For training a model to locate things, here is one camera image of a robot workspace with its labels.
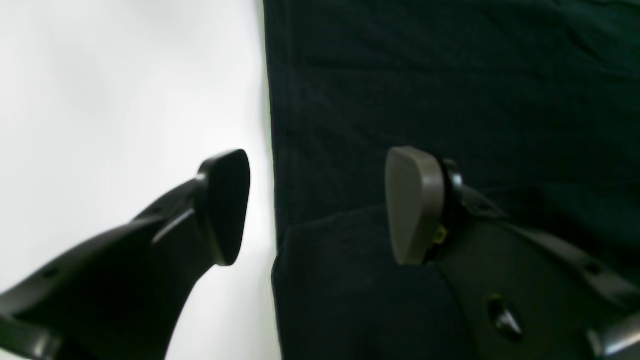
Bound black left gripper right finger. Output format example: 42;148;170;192
385;146;640;360

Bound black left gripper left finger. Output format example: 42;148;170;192
0;150;250;360

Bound black T-shirt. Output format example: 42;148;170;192
263;0;640;360

